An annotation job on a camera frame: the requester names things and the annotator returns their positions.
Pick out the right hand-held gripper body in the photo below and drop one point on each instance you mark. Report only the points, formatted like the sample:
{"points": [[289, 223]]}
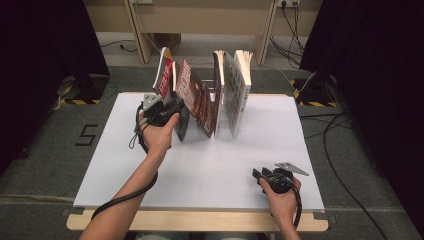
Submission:
{"points": [[280, 181]]}

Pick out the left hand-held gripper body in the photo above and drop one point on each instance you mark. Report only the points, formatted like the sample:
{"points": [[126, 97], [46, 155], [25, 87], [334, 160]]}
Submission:
{"points": [[156, 113]]}

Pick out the dark book with red cards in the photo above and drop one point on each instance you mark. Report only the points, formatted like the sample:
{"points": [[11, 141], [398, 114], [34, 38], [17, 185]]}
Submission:
{"points": [[166, 73]]}

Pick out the clear acrylic book rack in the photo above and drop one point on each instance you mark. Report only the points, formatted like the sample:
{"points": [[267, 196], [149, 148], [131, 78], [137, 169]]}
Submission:
{"points": [[206, 82]]}

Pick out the purple magazine with neon print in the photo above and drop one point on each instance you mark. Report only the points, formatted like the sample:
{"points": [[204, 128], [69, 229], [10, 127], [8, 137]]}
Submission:
{"points": [[219, 83]]}

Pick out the white book with picture grid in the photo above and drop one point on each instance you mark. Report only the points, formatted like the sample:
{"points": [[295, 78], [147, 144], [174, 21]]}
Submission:
{"points": [[236, 93]]}

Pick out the person's left hand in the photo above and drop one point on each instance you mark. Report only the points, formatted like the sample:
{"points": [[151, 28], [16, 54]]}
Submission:
{"points": [[160, 136]]}

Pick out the person's right hand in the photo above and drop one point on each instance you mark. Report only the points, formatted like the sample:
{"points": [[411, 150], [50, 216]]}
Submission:
{"points": [[283, 205]]}

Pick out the light wooden table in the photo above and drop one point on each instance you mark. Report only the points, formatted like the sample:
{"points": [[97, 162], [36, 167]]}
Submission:
{"points": [[316, 226]]}

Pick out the black stand base hazard tape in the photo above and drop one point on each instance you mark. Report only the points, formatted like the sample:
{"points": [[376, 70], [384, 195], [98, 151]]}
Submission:
{"points": [[316, 93], [93, 90]]}

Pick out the beige wooden desk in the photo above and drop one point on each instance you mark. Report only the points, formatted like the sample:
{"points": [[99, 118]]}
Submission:
{"points": [[200, 18]]}

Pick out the black curtain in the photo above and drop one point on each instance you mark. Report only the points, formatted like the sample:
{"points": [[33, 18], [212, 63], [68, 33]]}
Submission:
{"points": [[383, 66], [40, 66]]}

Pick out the white wall socket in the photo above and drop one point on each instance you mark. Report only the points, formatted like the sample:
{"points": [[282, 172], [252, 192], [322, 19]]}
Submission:
{"points": [[288, 3]]}

